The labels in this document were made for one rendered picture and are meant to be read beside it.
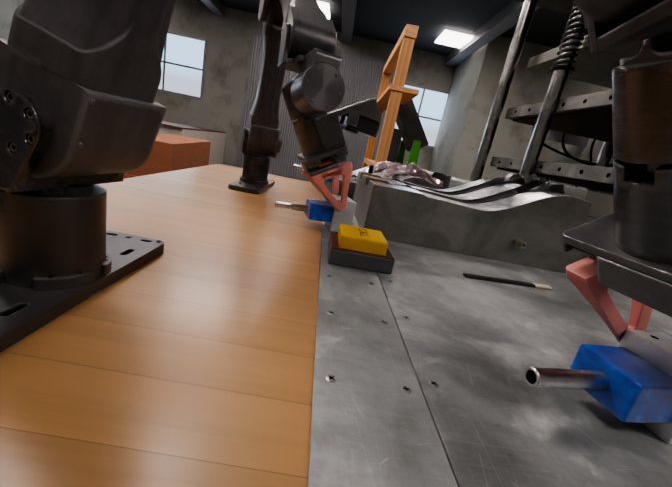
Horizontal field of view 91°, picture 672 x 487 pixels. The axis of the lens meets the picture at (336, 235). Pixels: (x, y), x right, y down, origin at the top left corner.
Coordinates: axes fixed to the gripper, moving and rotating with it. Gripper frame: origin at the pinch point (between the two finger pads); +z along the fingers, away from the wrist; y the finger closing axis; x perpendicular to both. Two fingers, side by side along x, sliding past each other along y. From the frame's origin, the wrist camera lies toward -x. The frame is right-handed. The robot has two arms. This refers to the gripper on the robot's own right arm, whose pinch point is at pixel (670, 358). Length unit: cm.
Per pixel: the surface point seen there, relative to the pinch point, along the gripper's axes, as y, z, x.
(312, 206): 37.9, -9.1, 18.4
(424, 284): 19.3, 0.2, 9.3
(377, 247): 22.4, -5.2, 13.0
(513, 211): 34.0, 2.5, -13.4
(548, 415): -0.3, 0.0, 9.6
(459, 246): 35.1, 5.8, -3.4
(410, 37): 254, -54, -101
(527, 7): 153, -38, -116
